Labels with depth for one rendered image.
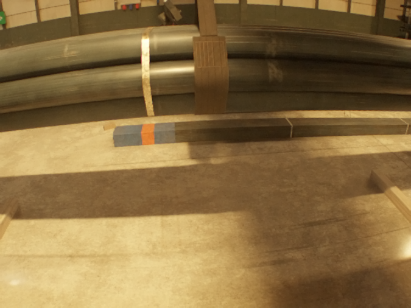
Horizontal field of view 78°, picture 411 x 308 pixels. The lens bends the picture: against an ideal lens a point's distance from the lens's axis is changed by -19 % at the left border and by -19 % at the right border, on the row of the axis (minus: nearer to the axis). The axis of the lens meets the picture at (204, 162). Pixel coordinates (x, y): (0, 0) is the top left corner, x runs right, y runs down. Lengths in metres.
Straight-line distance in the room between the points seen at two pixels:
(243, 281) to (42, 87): 1.61
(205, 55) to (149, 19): 9.72
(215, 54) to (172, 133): 2.19
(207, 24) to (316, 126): 2.63
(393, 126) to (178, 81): 3.60
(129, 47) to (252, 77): 0.57
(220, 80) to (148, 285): 1.33
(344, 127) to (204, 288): 2.83
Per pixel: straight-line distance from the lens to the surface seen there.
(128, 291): 2.00
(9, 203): 3.00
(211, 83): 1.36
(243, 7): 11.14
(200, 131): 3.48
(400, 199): 2.93
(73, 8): 11.33
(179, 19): 6.12
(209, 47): 1.39
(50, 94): 1.49
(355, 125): 4.11
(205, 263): 2.09
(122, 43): 1.44
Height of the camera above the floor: 1.59
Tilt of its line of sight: 31 degrees down
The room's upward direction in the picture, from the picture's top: 1 degrees counter-clockwise
